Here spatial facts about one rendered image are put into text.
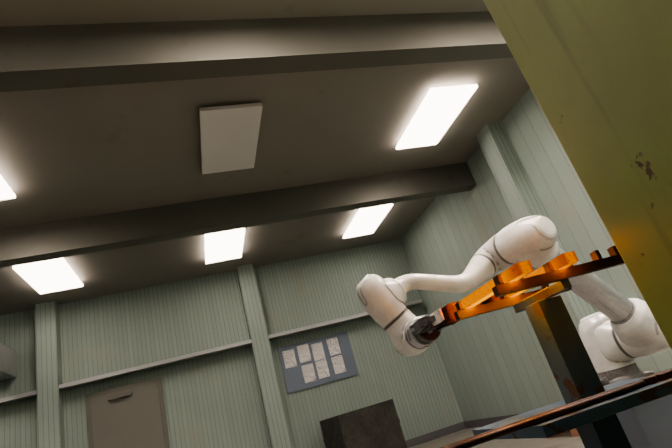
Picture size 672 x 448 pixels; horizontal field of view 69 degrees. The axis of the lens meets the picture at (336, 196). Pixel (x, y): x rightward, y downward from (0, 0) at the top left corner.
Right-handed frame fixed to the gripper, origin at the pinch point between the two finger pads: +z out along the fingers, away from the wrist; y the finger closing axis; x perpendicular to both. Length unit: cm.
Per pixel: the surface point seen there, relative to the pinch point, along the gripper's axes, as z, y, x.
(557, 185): -348, -358, 161
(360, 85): -271, -123, 282
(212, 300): -788, 62, 234
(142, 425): -777, 199, 57
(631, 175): 63, -6, 5
